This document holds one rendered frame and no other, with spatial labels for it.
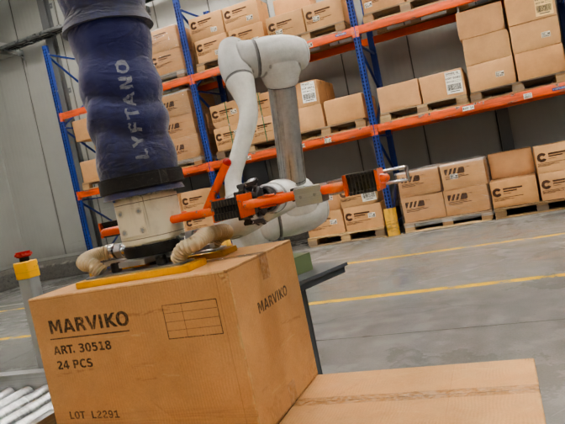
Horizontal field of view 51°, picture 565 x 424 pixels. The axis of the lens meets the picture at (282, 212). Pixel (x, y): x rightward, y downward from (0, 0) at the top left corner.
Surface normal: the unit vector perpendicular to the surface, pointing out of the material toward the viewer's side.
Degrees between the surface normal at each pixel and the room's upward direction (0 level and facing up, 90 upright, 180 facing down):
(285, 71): 116
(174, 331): 90
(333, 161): 90
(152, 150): 78
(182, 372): 90
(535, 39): 93
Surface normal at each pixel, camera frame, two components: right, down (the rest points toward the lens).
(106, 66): -0.01, -0.18
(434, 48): -0.36, 0.13
